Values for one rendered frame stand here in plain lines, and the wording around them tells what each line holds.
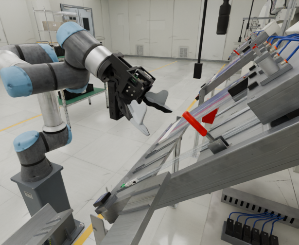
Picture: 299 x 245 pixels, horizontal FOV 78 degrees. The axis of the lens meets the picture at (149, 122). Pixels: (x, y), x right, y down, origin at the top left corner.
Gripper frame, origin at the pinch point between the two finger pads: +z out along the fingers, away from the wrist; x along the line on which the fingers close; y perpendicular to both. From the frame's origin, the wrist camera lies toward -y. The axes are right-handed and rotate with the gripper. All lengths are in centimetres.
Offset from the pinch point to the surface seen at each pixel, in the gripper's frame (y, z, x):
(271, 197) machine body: -13, 54, 33
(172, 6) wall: -77, -337, 871
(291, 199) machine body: -9, 60, 36
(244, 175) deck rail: 10.4, 17.0, -10.0
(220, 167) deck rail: 8.5, 13.6, -10.0
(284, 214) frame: -8, 53, 21
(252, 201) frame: -14, 44, 22
